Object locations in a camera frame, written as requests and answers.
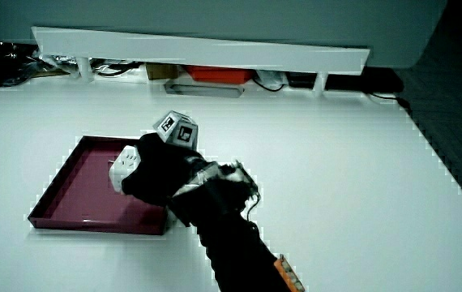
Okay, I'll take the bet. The clear plastic bag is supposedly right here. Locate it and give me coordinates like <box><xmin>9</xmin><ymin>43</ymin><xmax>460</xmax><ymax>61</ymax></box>
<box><xmin>254</xmin><ymin>69</ymin><xmax>287</xmax><ymax>92</ymax></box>

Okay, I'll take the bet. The maroon square tray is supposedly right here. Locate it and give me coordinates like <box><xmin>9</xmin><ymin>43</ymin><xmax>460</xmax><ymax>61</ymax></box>
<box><xmin>27</xmin><ymin>135</ymin><xmax>170</xmax><ymax>236</ymax></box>

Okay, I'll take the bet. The white desk shelf riser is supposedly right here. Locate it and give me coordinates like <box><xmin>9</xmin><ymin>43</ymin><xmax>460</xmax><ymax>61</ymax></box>
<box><xmin>31</xmin><ymin>26</ymin><xmax>371</xmax><ymax>93</ymax></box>

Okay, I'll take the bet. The brown cardboard box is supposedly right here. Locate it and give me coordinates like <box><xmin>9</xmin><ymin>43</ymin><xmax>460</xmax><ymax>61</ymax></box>
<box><xmin>145</xmin><ymin>62</ymin><xmax>180</xmax><ymax>81</ymax></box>

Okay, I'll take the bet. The black flat device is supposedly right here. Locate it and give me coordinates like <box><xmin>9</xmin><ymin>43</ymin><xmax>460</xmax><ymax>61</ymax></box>
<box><xmin>285</xmin><ymin>67</ymin><xmax>404</xmax><ymax>94</ymax></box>

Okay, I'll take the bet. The orange box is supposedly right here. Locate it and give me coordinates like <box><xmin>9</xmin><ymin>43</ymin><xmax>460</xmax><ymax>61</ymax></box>
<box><xmin>182</xmin><ymin>64</ymin><xmax>255</xmax><ymax>85</ymax></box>

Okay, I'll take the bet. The black coiled cable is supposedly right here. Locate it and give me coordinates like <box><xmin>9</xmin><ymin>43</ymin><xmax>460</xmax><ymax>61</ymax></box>
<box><xmin>92</xmin><ymin>60</ymin><xmax>143</xmax><ymax>78</ymax></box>

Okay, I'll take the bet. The white cube socket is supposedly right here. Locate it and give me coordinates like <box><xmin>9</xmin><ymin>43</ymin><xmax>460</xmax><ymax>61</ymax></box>
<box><xmin>108</xmin><ymin>144</ymin><xmax>142</xmax><ymax>195</ymax></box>

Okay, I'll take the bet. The gray oblong tray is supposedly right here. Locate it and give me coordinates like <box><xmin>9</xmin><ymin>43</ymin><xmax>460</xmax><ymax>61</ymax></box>
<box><xmin>164</xmin><ymin>80</ymin><xmax>245</xmax><ymax>99</ymax></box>

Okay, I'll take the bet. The person's right hand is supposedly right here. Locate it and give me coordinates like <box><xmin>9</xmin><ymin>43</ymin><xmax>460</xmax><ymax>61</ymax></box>
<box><xmin>120</xmin><ymin>109</ymin><xmax>217</xmax><ymax>207</ymax></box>

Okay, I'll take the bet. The black power cable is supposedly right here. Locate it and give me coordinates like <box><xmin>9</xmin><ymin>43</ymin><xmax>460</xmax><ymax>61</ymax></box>
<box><xmin>366</xmin><ymin>92</ymin><xmax>413</xmax><ymax>111</ymax></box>

